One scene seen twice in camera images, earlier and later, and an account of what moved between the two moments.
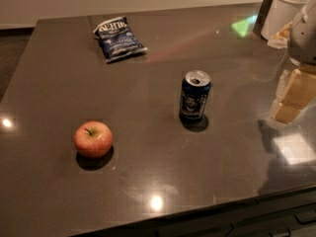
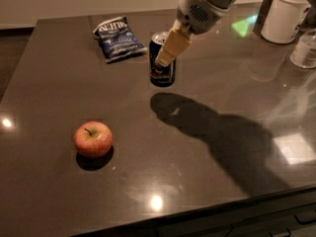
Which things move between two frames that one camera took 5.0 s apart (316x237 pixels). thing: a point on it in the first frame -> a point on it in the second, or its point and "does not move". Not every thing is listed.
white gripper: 304,39 -> 198,16
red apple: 93,139 does not move
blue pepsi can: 194,95 -> 160,76
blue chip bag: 118,40 does not move
